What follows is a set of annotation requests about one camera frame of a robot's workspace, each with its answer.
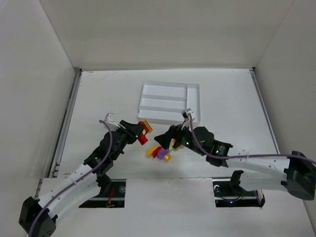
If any small orange lego piece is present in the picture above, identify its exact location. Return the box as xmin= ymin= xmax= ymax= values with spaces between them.
xmin=164 ymin=154 xmax=171 ymax=161

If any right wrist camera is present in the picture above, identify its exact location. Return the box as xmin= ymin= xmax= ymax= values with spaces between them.
xmin=181 ymin=108 xmax=193 ymax=121

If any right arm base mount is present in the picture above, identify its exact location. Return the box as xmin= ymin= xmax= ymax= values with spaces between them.
xmin=212 ymin=170 xmax=266 ymax=208

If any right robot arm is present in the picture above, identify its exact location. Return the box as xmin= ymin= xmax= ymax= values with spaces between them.
xmin=154 ymin=125 xmax=316 ymax=200

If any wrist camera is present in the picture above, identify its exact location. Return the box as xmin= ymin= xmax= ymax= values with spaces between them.
xmin=105 ymin=113 xmax=116 ymax=124
xmin=181 ymin=108 xmax=193 ymax=121

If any yellow striped lego brick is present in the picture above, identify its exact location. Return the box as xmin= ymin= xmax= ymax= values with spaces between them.
xmin=143 ymin=119 xmax=153 ymax=133

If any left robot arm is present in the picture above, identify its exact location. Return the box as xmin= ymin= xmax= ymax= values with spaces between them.
xmin=19 ymin=120 xmax=146 ymax=237

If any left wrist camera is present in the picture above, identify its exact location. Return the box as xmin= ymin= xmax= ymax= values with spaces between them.
xmin=105 ymin=113 xmax=116 ymax=124

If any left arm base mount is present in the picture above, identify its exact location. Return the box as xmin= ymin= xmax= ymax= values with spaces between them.
xmin=79 ymin=179 xmax=126 ymax=208

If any white divided tray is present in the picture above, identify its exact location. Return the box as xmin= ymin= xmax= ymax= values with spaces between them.
xmin=138 ymin=81 xmax=201 ymax=124

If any dark red lego brick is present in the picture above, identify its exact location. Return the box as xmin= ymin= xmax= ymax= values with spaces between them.
xmin=152 ymin=146 xmax=162 ymax=158

